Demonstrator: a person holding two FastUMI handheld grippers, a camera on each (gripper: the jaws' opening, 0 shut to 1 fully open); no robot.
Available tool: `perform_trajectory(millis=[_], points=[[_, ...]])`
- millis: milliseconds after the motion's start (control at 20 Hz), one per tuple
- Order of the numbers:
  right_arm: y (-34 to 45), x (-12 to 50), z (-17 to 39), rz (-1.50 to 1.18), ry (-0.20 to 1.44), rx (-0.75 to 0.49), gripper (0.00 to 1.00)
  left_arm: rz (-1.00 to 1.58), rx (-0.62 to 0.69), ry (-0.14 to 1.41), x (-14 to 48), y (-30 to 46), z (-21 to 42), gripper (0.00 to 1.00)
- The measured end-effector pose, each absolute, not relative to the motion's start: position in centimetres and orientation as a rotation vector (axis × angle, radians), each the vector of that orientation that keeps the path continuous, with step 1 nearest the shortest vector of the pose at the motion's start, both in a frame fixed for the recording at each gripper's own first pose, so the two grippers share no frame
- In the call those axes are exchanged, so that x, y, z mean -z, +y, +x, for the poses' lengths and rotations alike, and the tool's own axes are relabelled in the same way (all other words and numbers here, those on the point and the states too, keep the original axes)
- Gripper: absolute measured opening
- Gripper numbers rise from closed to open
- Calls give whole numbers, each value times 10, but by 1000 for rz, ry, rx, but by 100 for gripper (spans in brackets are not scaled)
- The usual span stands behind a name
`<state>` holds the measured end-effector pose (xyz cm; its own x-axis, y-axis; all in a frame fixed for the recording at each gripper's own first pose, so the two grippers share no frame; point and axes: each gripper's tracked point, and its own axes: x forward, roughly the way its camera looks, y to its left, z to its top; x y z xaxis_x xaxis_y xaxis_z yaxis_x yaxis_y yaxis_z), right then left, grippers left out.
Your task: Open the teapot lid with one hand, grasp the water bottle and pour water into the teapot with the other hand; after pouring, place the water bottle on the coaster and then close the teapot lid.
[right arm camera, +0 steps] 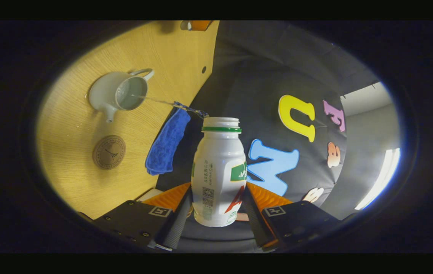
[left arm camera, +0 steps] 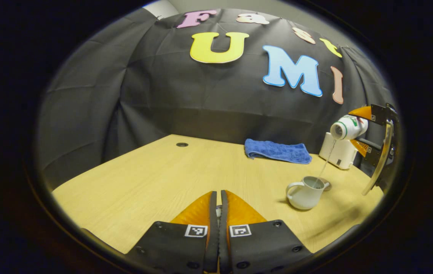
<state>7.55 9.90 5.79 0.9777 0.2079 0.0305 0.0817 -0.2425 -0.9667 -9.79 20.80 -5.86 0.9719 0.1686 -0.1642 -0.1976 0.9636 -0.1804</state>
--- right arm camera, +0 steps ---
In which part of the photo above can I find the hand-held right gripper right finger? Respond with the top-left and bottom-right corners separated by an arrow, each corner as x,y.
244,182 -> 340,252

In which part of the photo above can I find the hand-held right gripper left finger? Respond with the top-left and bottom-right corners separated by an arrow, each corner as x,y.
94,182 -> 194,252

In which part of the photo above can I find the white plastic water bottle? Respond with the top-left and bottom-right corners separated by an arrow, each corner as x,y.
191,117 -> 247,228

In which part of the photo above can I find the round brown coaster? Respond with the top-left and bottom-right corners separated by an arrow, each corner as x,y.
93,135 -> 126,170

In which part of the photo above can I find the white ceramic teacup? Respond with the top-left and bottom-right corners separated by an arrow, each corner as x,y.
88,68 -> 155,123

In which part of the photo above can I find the blue towel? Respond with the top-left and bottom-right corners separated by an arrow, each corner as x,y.
145,108 -> 192,176

